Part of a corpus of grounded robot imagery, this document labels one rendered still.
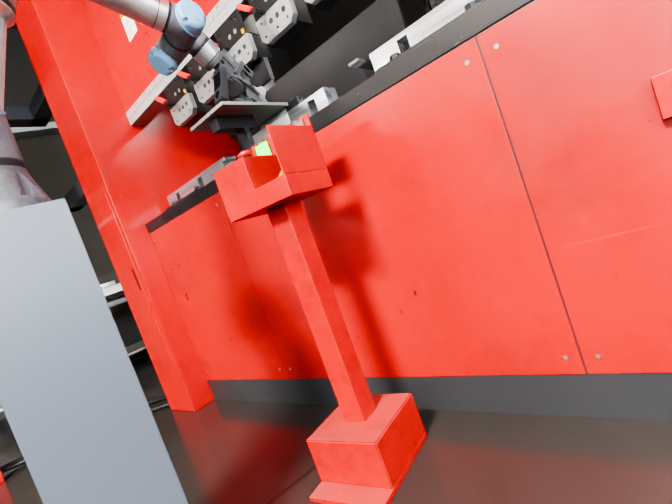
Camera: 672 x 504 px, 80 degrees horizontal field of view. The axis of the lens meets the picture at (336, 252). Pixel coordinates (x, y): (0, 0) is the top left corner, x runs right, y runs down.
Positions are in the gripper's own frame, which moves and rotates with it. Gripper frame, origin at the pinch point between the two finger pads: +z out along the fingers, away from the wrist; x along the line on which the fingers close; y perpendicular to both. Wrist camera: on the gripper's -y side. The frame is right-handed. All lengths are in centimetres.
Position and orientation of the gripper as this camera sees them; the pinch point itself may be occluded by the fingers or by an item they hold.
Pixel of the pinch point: (260, 111)
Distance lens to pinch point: 141.0
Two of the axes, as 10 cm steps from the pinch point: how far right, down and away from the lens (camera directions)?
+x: -7.2, 2.2, 6.6
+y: 2.4, -8.1, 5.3
